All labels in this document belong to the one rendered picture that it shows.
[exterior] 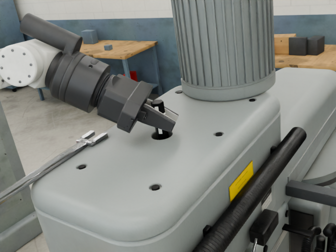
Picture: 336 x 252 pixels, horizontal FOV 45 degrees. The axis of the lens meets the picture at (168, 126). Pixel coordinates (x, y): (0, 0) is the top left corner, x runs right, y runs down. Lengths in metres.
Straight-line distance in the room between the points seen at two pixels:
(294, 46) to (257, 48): 3.77
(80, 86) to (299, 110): 0.61
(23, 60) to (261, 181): 0.43
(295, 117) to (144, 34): 5.25
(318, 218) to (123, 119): 0.66
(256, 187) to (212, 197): 0.10
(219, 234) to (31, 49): 0.39
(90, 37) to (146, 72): 1.03
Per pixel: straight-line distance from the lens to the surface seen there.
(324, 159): 1.24
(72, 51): 0.67
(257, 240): 0.79
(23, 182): 0.64
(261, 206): 0.83
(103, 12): 6.65
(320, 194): 0.97
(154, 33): 6.07
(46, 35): 0.69
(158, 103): 0.66
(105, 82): 0.67
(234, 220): 0.62
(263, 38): 0.80
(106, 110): 0.65
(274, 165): 0.74
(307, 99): 1.14
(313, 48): 4.53
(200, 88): 0.80
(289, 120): 1.02
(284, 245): 1.05
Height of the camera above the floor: 2.19
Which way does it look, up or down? 25 degrees down
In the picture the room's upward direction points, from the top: 9 degrees counter-clockwise
